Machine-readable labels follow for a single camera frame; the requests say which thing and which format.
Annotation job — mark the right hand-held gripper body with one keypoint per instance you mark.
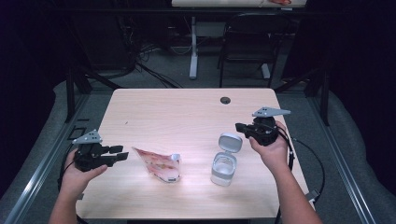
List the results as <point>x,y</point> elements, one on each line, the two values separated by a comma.
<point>266,132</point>

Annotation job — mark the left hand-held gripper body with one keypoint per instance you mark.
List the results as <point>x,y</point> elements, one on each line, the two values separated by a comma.
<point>91,157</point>

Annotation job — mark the red white snack pouch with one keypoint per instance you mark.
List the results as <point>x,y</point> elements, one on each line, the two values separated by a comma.
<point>162,168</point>

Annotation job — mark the white lidded plastic container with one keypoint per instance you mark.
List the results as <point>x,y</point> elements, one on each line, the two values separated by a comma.
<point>222,169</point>

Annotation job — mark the person's right hand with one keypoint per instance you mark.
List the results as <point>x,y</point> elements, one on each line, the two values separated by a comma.
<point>275,155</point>

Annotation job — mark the person's left hand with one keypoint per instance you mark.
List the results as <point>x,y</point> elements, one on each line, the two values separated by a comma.
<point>76,183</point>

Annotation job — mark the white desk leg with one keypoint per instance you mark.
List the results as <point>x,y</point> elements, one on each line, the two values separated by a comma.
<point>193,56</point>
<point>265,71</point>

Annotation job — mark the black metal stand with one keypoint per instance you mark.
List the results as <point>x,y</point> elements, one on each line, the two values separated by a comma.
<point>325,102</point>
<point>70,99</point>

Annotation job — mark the black folding chair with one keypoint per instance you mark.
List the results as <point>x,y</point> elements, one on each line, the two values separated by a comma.
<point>255,28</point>

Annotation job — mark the light wooden desk top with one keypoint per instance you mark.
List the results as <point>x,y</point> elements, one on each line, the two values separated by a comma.
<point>218,3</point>

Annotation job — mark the orange thing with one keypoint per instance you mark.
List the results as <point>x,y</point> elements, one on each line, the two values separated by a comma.
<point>280,2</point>

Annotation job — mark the aluminium floor rail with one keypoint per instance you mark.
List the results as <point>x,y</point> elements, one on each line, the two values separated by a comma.
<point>348,180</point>
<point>37,174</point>

